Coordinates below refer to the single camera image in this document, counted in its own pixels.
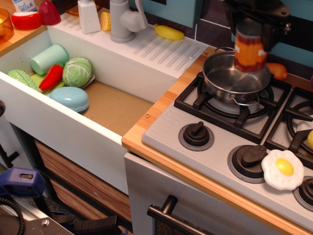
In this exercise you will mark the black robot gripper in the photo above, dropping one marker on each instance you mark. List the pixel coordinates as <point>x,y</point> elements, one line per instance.
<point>272,14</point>

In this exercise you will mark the orange toy bean can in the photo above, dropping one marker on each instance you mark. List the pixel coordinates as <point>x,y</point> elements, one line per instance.
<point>248,49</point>

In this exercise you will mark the stainless steel pot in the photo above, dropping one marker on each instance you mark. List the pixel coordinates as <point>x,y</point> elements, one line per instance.
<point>226,83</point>

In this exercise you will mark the orange toy carrot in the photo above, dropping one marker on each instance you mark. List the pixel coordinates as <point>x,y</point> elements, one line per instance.
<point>278,70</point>

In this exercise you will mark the yellow toy banana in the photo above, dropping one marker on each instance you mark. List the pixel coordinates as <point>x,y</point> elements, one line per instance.
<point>168,32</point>

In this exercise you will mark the black left burner grate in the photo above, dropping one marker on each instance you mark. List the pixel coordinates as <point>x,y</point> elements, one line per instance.
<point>250,122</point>

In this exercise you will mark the black burner grate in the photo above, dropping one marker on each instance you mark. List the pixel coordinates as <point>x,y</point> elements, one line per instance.
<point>293,125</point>
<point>250,122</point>

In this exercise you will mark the black right burner grate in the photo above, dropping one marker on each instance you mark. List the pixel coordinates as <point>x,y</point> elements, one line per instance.
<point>293,125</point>

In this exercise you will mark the yellow toy lemon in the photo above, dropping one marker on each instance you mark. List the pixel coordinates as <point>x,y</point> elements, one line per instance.
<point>310,139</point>

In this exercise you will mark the black left stove knob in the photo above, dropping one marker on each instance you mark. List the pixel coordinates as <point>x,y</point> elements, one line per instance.
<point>196,137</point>

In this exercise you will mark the black stove knob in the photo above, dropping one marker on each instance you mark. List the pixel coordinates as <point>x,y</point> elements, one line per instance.
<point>245,161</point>
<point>196,137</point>
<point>304,193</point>

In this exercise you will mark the grey toy faucet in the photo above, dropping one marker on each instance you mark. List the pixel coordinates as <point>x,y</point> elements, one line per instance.
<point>125,22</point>

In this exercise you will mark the black middle stove knob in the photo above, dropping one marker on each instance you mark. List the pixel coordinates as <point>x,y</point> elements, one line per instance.
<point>245,161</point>

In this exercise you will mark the toy fried egg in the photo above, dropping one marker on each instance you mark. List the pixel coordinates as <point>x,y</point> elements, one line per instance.
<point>282,170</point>

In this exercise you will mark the yellow toy corn piece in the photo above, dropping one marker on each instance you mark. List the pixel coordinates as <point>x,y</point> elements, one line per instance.
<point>105,21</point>

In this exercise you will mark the white soap dispenser bottle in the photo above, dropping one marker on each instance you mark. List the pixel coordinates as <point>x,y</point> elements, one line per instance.
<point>88,16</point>

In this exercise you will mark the black right stove knob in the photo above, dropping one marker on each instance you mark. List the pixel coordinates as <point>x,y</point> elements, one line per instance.
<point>304,193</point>

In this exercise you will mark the orange transparent bowl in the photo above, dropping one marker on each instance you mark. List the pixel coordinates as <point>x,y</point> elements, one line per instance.
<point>71,7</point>

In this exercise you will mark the green toy cabbage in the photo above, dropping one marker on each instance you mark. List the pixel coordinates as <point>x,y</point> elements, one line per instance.
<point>77,72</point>

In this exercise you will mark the light blue toy bowl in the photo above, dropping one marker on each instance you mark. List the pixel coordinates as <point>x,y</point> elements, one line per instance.
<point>72,97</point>

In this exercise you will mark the mint green toy cup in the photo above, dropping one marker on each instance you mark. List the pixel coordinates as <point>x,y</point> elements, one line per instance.
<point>43,61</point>

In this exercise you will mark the red toy chili pepper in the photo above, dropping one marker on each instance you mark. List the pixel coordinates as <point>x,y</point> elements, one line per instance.
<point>52,77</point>

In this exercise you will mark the dark red toy pepper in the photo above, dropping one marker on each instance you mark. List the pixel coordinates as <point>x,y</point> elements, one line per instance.
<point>49,13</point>

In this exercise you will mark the red toy cheese wheel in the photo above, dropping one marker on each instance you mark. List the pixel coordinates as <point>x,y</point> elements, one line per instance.
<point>26,20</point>

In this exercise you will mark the toy milk carton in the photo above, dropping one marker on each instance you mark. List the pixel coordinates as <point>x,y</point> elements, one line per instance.
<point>24,5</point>

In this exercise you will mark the orange transparent cup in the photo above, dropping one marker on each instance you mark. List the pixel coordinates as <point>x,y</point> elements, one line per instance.
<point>6,27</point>

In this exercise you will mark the blue clamp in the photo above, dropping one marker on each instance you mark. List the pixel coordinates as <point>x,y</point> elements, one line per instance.
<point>22,183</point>

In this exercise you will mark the black oven door handle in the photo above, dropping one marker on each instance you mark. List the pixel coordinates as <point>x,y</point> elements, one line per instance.
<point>164,214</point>

